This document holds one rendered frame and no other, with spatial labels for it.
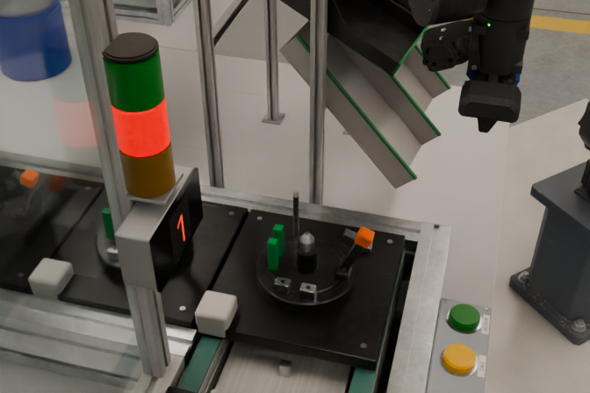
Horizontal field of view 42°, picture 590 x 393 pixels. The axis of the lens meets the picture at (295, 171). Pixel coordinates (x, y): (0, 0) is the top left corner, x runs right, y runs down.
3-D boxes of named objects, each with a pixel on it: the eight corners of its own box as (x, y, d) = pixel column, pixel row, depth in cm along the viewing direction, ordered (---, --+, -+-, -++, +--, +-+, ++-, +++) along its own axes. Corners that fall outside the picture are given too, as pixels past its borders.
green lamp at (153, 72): (173, 88, 72) (168, 41, 69) (152, 116, 68) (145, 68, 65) (124, 81, 73) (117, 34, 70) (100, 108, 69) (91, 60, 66)
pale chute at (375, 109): (420, 145, 128) (442, 133, 125) (395, 189, 119) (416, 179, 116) (314, 14, 123) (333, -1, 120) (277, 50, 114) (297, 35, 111)
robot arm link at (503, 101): (536, -22, 88) (481, -28, 89) (531, 54, 74) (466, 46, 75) (523, 42, 93) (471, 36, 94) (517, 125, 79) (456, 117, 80)
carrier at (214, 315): (404, 245, 115) (412, 179, 107) (375, 372, 96) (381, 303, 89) (250, 217, 120) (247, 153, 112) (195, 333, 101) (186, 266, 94)
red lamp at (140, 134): (178, 132, 75) (173, 89, 72) (158, 160, 71) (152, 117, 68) (131, 124, 76) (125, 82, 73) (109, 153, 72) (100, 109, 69)
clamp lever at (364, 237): (352, 266, 105) (376, 231, 100) (348, 276, 103) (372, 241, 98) (328, 254, 104) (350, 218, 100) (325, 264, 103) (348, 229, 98)
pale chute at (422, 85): (432, 98, 140) (451, 87, 137) (409, 136, 131) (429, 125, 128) (334, -24, 134) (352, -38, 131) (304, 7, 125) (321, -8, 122)
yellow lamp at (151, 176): (183, 171, 78) (178, 132, 75) (163, 202, 74) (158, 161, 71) (138, 164, 79) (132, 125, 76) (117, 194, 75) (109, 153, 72)
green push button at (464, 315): (479, 316, 103) (481, 305, 102) (477, 339, 100) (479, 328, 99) (449, 310, 104) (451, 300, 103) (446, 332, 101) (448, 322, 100)
